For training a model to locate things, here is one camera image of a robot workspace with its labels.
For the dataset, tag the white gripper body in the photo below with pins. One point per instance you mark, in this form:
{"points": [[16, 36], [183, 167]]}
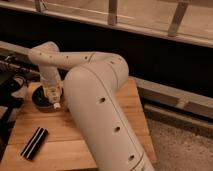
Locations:
{"points": [[49, 77]]}

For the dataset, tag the white bottle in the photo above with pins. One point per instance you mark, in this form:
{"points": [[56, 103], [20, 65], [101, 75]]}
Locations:
{"points": [[54, 96]]}

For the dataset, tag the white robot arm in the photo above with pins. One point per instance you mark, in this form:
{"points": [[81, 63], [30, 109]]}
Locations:
{"points": [[88, 81]]}

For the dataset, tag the dark ceramic bowl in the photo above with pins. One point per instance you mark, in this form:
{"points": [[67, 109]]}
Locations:
{"points": [[40, 101]]}

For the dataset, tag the black white striped block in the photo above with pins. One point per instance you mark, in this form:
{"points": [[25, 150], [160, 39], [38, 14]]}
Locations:
{"points": [[35, 142]]}

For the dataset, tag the black equipment with cables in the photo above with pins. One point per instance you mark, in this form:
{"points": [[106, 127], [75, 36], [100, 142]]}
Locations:
{"points": [[12, 94]]}

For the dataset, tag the wooden railing frame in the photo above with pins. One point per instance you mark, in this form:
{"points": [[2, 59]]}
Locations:
{"points": [[188, 21]]}

